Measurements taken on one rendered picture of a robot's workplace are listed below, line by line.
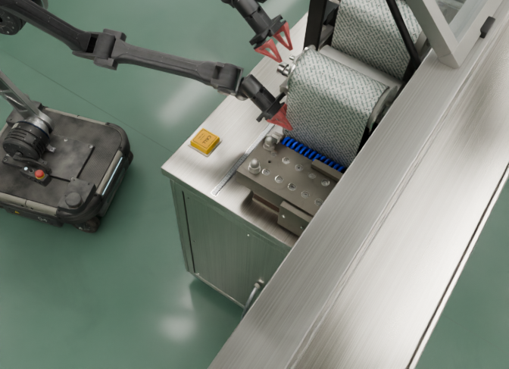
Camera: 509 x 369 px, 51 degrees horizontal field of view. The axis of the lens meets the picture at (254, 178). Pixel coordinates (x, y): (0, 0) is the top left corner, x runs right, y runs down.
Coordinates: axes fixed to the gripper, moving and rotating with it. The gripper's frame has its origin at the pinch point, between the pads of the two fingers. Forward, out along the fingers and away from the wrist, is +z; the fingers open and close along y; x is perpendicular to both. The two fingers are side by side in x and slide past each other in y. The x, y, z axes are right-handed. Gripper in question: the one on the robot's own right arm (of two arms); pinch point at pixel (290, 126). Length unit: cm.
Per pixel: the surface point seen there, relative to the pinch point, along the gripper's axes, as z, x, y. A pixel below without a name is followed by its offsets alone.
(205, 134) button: -15.5, -25.7, 8.4
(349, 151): 15.0, 13.0, 0.3
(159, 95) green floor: -42, -147, -53
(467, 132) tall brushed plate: 20, 54, 6
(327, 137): 8.3, 10.0, 0.3
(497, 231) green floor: 125, -52, -81
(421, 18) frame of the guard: -8, 70, 14
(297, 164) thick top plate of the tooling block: 8.6, 0.4, 8.0
